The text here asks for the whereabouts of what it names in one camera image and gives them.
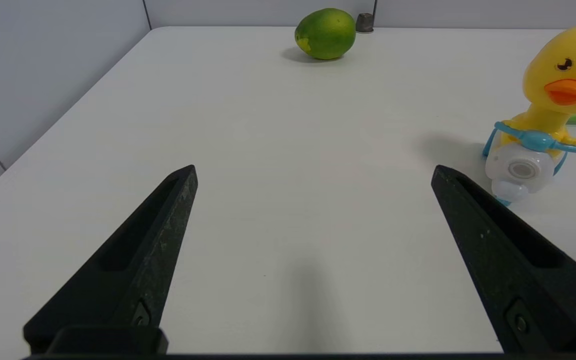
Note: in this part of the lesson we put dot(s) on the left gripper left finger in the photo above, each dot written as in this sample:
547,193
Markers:
133,270

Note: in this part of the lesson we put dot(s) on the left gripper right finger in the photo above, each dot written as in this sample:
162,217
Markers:
513,270

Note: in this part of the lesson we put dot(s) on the yellow duck toy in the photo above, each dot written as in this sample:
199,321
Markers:
568,60

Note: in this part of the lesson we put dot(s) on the small grey metal stopper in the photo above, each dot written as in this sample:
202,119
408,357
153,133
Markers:
364,23

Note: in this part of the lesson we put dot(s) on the green mango fruit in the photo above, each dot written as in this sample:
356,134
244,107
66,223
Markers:
325,34

